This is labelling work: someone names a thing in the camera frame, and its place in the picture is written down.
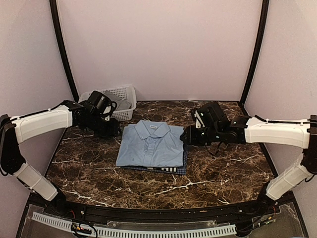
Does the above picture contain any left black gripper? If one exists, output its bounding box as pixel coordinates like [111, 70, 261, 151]
[82, 113, 122, 139]

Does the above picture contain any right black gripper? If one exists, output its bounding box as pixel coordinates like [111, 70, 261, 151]
[180, 125, 222, 146]

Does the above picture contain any blue checked shirt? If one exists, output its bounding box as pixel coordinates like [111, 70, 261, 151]
[121, 144, 188, 176]

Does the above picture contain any light blue long sleeve shirt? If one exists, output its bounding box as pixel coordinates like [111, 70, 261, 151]
[116, 120, 184, 168]

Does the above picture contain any black white plaid shirt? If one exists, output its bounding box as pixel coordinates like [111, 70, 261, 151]
[147, 167, 177, 173]

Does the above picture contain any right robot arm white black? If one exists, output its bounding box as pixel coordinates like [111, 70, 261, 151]
[180, 102, 317, 215]

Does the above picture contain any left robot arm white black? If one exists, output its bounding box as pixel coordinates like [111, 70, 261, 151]
[0, 91, 119, 216]

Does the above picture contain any grey shirt in basket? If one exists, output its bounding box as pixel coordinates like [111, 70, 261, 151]
[104, 90, 131, 111]

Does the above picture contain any white plastic mesh basket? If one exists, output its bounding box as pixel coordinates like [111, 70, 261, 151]
[78, 85, 137, 122]

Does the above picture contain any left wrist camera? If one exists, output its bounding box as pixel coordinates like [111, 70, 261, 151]
[101, 101, 117, 121]

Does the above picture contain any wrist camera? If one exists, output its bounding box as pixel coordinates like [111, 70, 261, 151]
[191, 108, 205, 129]
[101, 101, 117, 121]

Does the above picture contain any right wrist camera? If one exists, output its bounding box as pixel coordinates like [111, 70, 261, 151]
[191, 108, 205, 129]

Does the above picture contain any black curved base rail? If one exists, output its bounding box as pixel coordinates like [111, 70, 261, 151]
[27, 192, 298, 224]

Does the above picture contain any white slotted cable duct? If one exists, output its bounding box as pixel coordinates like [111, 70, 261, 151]
[31, 212, 237, 238]

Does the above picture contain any left black frame post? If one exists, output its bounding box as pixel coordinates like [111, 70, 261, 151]
[49, 0, 79, 102]

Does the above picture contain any black frame post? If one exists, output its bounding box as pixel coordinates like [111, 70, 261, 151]
[49, 0, 79, 102]
[239, 0, 269, 107]

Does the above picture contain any right black frame post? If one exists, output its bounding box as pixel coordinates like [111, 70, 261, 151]
[239, 0, 269, 107]

